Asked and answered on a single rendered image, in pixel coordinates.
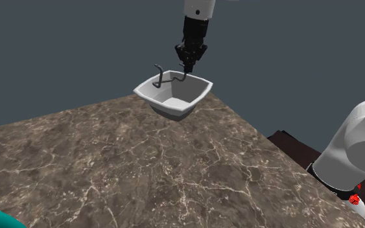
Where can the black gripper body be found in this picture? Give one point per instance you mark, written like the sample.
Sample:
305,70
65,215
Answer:
194,31

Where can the dark grey bent metal hook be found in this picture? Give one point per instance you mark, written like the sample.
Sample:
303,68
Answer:
160,77

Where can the white square bowl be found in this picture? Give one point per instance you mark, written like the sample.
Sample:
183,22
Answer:
182,94

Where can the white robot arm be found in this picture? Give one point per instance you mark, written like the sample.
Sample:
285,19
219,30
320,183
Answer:
343,158

